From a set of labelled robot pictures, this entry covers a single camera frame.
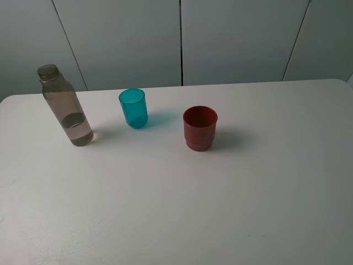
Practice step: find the teal translucent plastic cup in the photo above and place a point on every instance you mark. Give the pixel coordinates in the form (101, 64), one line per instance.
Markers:
(133, 103)

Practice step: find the clear smoky plastic bottle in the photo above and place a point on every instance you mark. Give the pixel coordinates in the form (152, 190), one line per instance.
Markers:
(64, 103)

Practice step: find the red plastic cup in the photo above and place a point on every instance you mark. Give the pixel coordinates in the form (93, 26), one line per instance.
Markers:
(199, 127)

